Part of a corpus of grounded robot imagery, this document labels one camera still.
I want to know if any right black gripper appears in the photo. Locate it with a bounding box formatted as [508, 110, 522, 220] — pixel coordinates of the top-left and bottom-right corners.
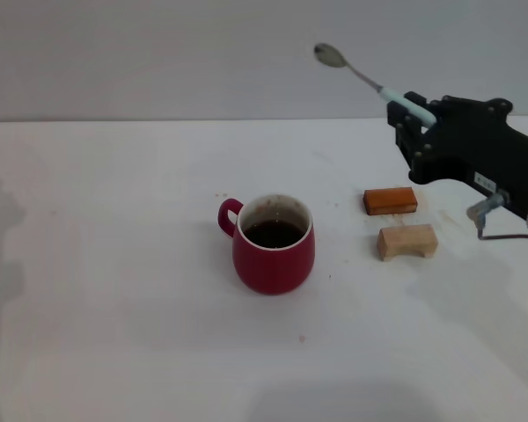
[386, 91, 528, 221]

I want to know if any metal spoon light blue handle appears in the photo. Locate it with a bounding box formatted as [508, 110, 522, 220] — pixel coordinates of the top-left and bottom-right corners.
[313, 42, 439, 128]

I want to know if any red ceramic coffee cup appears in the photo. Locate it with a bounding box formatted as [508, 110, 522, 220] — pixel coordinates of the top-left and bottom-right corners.
[217, 193, 316, 296]

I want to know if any orange-brown wooden block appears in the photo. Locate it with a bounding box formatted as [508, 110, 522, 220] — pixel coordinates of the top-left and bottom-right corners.
[363, 186, 419, 216]

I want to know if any light wooden arch block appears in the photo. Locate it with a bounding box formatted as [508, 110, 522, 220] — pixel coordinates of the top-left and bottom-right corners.
[376, 222, 439, 263]

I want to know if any right gripper cable with plug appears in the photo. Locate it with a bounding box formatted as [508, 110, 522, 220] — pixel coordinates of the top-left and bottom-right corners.
[466, 188, 528, 248]

